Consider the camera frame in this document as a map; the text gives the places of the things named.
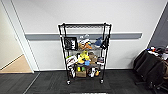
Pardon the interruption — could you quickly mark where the orange plush toy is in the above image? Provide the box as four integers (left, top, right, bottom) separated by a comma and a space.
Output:
79, 41, 93, 51

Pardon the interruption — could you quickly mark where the yellow plush toy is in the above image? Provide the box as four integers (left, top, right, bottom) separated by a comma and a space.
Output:
77, 51, 91, 65

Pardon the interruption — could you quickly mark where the black bag with white print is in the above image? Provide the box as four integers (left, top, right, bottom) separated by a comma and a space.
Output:
64, 36, 79, 52

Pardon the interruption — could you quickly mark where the small blue cup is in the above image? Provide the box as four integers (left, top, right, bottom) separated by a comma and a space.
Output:
84, 60, 91, 67

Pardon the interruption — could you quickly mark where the dark printed box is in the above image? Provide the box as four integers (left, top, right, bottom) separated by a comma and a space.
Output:
96, 56, 106, 66

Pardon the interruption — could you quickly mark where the small plain black bag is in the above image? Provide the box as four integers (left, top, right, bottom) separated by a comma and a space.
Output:
100, 35, 110, 51

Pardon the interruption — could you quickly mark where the black and white box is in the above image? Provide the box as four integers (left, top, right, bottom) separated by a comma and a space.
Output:
88, 67, 97, 79

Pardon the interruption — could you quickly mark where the flat tan cardboard box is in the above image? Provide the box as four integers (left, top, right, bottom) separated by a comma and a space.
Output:
75, 70, 88, 79

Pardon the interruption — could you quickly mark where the black and white packet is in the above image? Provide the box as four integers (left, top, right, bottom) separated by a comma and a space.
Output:
68, 66, 77, 80

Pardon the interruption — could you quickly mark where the small orange packet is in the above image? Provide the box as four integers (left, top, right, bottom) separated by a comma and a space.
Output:
94, 69, 101, 77

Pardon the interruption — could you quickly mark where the black chair with dark cloth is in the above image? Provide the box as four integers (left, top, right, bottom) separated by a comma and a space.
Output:
132, 48, 168, 92

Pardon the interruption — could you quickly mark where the black wire shelf rack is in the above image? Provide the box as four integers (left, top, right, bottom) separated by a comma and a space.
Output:
57, 22, 113, 85

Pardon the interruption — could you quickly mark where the white door frame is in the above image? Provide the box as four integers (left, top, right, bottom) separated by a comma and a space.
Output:
1, 0, 40, 73

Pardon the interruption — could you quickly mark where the grey wall column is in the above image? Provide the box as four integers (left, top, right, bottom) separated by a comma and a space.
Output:
147, 0, 168, 50

